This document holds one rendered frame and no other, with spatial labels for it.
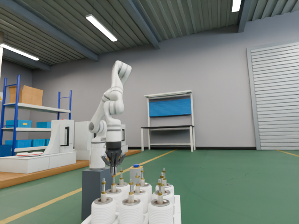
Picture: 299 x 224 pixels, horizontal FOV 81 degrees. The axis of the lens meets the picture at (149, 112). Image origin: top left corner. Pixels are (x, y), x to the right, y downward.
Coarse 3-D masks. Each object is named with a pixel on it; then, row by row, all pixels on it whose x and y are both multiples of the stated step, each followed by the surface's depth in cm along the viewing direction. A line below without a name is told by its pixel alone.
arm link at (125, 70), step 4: (124, 64) 107; (124, 68) 106; (128, 68) 107; (120, 72) 106; (124, 72) 106; (128, 72) 107; (120, 76) 108; (124, 76) 108; (128, 76) 109; (124, 80) 109; (108, 92) 110; (108, 96) 110
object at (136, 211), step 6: (120, 204) 69; (138, 204) 68; (120, 210) 68; (126, 210) 66; (132, 210) 66; (138, 210) 67; (120, 216) 68; (126, 216) 66; (132, 216) 66; (138, 216) 67; (120, 222) 68; (126, 222) 66; (132, 222) 66; (138, 222) 67
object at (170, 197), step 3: (171, 192) 81; (153, 195) 79; (156, 195) 78; (168, 195) 78; (171, 195) 79; (153, 198) 79; (156, 198) 77; (165, 198) 76; (168, 198) 77; (171, 198) 78; (171, 201) 78
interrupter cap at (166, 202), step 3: (153, 201) 70; (156, 201) 70; (165, 201) 70; (168, 201) 70; (153, 204) 67; (156, 204) 67; (159, 204) 67; (162, 204) 67; (165, 204) 67; (168, 204) 67
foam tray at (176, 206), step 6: (174, 198) 95; (174, 204) 85; (174, 210) 78; (180, 210) 79; (90, 216) 74; (144, 216) 74; (174, 216) 72; (180, 216) 73; (84, 222) 70; (90, 222) 71; (114, 222) 69; (144, 222) 68; (174, 222) 68; (180, 222) 68
